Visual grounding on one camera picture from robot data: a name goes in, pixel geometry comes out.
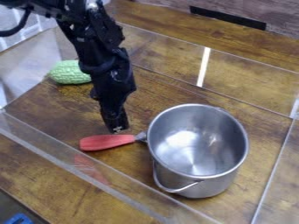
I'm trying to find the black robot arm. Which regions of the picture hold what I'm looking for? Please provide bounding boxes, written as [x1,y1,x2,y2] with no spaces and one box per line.
[0,0,136,133]

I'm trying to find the black wall vent strip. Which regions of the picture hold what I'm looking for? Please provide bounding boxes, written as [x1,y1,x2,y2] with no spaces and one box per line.
[189,6,267,31]

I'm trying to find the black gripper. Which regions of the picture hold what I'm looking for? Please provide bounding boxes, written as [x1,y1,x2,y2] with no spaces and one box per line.
[79,48,136,133]

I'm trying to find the green bitter gourd toy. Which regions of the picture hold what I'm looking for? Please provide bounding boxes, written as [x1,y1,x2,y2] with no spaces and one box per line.
[49,60,91,85]

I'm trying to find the pink handled metal spoon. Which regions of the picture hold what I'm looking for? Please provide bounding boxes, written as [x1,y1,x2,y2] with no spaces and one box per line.
[79,131,147,151]

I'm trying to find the blue object at corner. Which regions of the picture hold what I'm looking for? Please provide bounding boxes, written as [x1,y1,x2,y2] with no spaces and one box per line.
[4,213,33,224]

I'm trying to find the clear acrylic barrier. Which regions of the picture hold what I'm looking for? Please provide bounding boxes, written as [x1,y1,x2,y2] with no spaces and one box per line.
[0,25,299,224]

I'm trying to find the stainless steel pot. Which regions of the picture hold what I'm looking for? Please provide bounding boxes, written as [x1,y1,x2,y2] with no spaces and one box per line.
[147,103,248,199]

